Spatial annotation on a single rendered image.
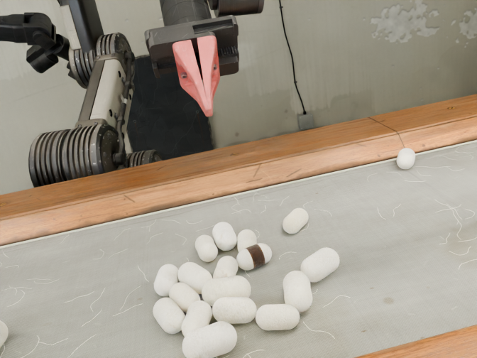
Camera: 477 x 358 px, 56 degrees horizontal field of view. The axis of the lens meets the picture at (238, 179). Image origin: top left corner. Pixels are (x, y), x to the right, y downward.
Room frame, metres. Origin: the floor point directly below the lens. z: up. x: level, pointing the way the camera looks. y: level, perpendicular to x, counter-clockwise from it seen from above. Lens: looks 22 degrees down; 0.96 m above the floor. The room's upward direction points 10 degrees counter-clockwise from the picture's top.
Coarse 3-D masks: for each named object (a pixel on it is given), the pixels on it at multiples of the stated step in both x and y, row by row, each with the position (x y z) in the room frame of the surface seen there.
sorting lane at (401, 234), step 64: (256, 192) 0.48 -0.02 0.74; (320, 192) 0.45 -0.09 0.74; (384, 192) 0.42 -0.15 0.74; (448, 192) 0.40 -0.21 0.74; (0, 256) 0.43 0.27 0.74; (64, 256) 0.41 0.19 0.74; (128, 256) 0.39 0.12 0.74; (192, 256) 0.36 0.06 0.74; (384, 256) 0.31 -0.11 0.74; (448, 256) 0.30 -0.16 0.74; (64, 320) 0.30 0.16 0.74; (128, 320) 0.29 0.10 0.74; (320, 320) 0.25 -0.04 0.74; (384, 320) 0.24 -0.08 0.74; (448, 320) 0.23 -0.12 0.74
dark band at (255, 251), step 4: (256, 244) 0.33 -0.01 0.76; (248, 248) 0.33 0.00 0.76; (252, 248) 0.33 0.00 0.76; (256, 248) 0.33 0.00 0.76; (260, 248) 0.33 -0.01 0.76; (252, 252) 0.33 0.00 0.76; (256, 252) 0.33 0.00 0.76; (260, 252) 0.33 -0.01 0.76; (252, 256) 0.32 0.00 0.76; (256, 256) 0.32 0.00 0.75; (260, 256) 0.32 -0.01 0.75; (264, 256) 0.32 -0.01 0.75; (256, 260) 0.32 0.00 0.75; (260, 260) 0.32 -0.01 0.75; (264, 260) 0.32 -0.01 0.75; (256, 264) 0.32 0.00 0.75; (260, 264) 0.32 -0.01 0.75; (264, 264) 0.33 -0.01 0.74
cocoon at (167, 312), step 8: (160, 304) 0.27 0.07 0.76; (168, 304) 0.27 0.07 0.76; (176, 304) 0.28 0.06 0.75; (160, 312) 0.27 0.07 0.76; (168, 312) 0.26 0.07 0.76; (176, 312) 0.26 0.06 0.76; (160, 320) 0.26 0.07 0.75; (168, 320) 0.26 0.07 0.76; (176, 320) 0.26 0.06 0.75; (168, 328) 0.26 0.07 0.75; (176, 328) 0.26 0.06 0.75
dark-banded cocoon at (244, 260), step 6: (264, 246) 0.33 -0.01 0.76; (240, 252) 0.33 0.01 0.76; (246, 252) 0.33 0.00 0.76; (264, 252) 0.33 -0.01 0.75; (270, 252) 0.33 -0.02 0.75; (240, 258) 0.32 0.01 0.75; (246, 258) 0.32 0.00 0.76; (270, 258) 0.33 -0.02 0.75; (240, 264) 0.32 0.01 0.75; (246, 264) 0.32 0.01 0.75; (252, 264) 0.32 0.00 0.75; (246, 270) 0.32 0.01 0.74
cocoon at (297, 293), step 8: (296, 272) 0.28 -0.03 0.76; (288, 280) 0.28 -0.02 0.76; (296, 280) 0.27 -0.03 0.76; (304, 280) 0.27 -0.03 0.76; (288, 288) 0.27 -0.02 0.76; (296, 288) 0.26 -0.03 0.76; (304, 288) 0.26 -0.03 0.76; (288, 296) 0.26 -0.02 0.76; (296, 296) 0.26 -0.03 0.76; (304, 296) 0.26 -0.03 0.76; (296, 304) 0.25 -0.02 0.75; (304, 304) 0.25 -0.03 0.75
